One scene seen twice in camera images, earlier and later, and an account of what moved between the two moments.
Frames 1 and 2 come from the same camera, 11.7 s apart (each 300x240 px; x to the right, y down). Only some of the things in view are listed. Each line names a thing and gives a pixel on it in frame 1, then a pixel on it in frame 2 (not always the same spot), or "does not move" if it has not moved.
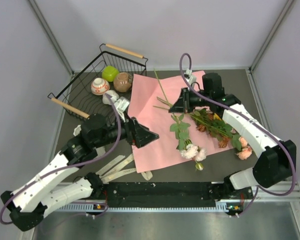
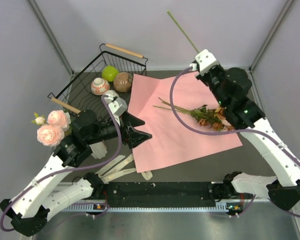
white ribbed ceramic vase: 101,150 does not move
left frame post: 53,38 does not move
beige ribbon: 110,171 does not move
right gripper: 183,104 to 202,78
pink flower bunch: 187,149 to 51,132
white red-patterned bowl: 99,86 does not move
